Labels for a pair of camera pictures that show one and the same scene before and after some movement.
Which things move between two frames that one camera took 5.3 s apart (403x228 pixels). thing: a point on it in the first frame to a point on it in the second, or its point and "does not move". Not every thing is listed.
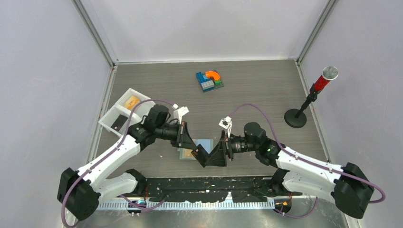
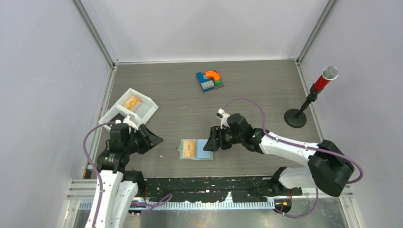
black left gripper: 182,138 to 149,139
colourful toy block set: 210,80 does not move
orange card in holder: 187,153 does not move
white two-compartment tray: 117,118 does not move
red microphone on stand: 297,118 does not move
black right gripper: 219,158 to 213,145
